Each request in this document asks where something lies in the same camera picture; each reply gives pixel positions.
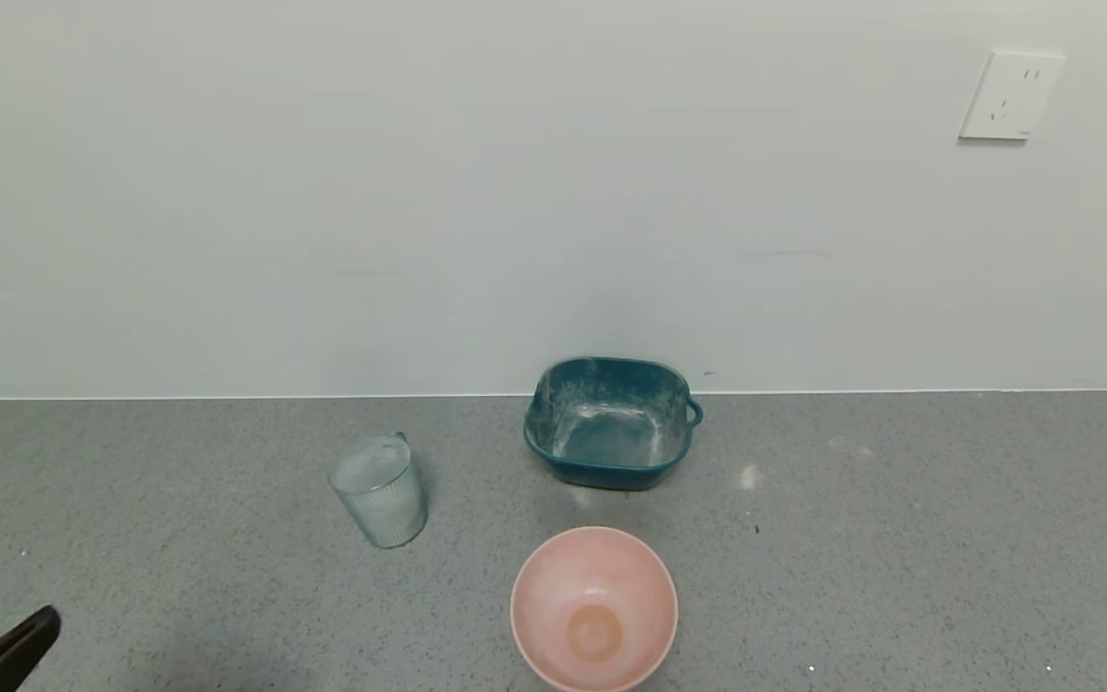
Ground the clear ribbed plastic cup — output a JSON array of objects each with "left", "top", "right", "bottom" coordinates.
[{"left": 328, "top": 432, "right": 429, "bottom": 550}]

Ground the teal square plastic tray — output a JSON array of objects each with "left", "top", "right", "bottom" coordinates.
[{"left": 523, "top": 356, "right": 705, "bottom": 492}]

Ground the pink round bowl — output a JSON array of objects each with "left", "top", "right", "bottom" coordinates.
[{"left": 509, "top": 525, "right": 680, "bottom": 692}]

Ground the white wall power outlet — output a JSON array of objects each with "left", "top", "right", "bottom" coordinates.
[{"left": 958, "top": 50, "right": 1066, "bottom": 143}]

